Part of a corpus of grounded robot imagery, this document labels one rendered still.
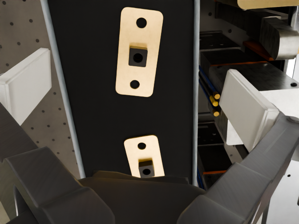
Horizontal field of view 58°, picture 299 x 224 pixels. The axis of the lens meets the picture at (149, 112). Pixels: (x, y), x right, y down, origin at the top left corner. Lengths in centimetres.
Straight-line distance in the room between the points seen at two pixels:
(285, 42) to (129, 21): 19
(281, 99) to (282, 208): 35
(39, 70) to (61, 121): 67
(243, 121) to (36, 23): 66
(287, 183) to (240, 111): 47
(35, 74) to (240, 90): 13
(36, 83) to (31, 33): 60
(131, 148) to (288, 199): 44
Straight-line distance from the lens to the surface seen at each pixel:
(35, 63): 18
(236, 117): 18
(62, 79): 28
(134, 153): 31
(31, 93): 18
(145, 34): 26
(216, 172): 64
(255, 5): 37
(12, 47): 81
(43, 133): 89
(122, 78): 27
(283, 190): 64
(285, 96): 38
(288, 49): 36
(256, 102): 16
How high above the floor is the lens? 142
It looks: 63 degrees down
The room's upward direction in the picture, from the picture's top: 176 degrees clockwise
